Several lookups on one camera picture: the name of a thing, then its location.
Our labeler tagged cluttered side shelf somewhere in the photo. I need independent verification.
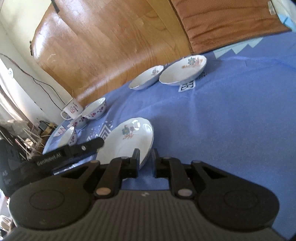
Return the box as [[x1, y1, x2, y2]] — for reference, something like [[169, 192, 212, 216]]
[[1, 120, 57, 161]]

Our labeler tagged blue patterned tablecloth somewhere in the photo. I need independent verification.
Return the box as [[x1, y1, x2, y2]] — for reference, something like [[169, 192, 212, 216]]
[[42, 31, 296, 240]]

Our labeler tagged black thin wall cable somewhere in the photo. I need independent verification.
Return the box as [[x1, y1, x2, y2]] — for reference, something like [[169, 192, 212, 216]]
[[0, 52, 68, 106]]

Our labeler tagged white enamel mug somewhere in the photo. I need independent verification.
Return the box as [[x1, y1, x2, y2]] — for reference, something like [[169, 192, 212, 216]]
[[61, 97, 84, 121]]

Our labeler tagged floral plate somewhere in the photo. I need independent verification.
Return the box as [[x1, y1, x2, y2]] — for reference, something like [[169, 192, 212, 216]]
[[96, 117, 154, 168], [128, 65, 164, 90], [159, 55, 207, 86]]

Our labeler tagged red floral bowl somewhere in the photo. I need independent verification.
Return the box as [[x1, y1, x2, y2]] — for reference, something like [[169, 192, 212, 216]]
[[58, 126, 78, 147], [67, 114, 88, 130], [82, 97, 107, 120]]

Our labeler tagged floral plate back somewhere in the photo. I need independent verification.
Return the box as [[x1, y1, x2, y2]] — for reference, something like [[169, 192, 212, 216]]
[[128, 65, 164, 90]]

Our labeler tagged brown seat cushion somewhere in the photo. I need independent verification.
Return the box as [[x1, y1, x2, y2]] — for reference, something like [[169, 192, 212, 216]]
[[171, 0, 290, 54]]

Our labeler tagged wooden laminate board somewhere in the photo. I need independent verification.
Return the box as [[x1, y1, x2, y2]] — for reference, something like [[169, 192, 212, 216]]
[[31, 1, 191, 105]]

